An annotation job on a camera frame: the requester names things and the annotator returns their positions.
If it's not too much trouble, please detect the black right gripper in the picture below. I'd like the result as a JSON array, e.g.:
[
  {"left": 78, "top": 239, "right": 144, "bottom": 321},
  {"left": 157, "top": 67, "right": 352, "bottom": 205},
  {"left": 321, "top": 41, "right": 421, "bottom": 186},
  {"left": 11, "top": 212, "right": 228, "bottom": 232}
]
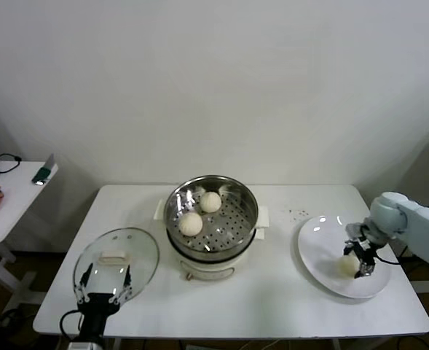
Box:
[{"left": 342, "top": 236, "right": 383, "bottom": 280}]

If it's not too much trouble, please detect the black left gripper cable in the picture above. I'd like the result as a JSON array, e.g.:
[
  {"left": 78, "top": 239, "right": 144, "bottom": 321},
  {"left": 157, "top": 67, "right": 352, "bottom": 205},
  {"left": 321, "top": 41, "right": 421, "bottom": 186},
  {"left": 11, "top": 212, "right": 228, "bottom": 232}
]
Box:
[{"left": 60, "top": 309, "right": 84, "bottom": 338}]

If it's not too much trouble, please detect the white round plate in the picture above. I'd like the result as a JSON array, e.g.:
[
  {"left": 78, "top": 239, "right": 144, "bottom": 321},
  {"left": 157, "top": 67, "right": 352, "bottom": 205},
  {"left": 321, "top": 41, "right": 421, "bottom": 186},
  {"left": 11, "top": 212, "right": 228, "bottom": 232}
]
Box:
[{"left": 296, "top": 214, "right": 392, "bottom": 300}]

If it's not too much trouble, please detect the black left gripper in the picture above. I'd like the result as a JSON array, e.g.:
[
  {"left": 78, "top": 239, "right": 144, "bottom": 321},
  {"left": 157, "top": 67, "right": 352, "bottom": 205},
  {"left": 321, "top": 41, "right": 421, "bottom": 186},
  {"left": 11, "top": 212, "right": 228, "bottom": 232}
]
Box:
[{"left": 74, "top": 262, "right": 133, "bottom": 338}]

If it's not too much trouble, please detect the black thin cable loop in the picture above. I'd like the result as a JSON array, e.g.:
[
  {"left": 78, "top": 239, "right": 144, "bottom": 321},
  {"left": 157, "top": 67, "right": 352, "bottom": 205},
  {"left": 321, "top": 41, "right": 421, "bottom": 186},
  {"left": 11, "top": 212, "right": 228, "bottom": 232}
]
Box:
[{"left": 0, "top": 152, "right": 23, "bottom": 174}]

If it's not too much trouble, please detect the stainless steel steamer basket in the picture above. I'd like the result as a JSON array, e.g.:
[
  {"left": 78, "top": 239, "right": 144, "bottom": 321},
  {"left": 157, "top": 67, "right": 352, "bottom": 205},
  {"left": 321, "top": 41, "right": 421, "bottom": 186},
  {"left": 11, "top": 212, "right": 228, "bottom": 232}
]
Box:
[{"left": 154, "top": 175, "right": 270, "bottom": 262}]

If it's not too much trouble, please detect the white steamed baozi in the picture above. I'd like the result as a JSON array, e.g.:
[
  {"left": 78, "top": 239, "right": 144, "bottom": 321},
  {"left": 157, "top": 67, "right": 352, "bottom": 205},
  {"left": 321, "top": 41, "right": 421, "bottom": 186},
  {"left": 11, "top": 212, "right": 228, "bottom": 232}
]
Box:
[
  {"left": 200, "top": 192, "right": 222, "bottom": 213},
  {"left": 336, "top": 254, "right": 361, "bottom": 279},
  {"left": 178, "top": 212, "right": 204, "bottom": 237}
]

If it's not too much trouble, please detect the white side table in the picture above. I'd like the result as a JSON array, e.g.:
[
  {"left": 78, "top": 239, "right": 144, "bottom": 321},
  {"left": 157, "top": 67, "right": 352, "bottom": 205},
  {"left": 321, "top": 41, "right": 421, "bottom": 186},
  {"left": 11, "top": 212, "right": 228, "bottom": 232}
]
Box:
[{"left": 0, "top": 160, "right": 60, "bottom": 314}]

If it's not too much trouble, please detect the glass pot lid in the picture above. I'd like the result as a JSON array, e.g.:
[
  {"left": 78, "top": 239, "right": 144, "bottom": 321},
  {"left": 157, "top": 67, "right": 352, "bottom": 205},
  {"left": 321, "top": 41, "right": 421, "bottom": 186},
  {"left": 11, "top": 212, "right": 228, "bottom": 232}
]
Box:
[{"left": 72, "top": 227, "right": 160, "bottom": 303}]

